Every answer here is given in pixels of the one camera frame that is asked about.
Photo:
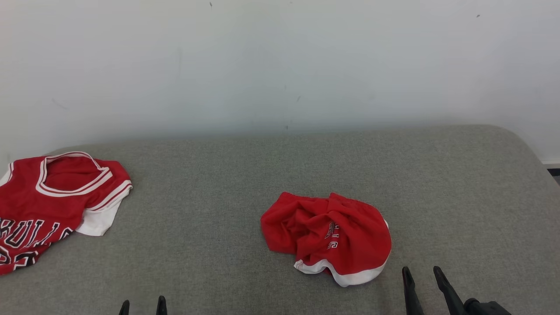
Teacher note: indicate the red basketball jersey white trim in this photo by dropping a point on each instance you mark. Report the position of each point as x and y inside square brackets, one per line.
[26, 197]

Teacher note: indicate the red basketball shorts white hem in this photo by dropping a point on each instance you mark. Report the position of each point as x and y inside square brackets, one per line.
[306, 227]

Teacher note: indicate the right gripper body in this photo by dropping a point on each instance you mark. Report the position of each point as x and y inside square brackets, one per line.
[485, 309]

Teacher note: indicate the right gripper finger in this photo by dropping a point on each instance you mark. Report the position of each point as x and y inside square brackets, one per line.
[448, 291]
[411, 293]

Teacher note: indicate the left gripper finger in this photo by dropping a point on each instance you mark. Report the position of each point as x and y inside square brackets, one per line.
[124, 309]
[162, 306]

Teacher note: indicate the black skirting strip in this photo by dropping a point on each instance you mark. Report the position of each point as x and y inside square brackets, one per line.
[554, 173]

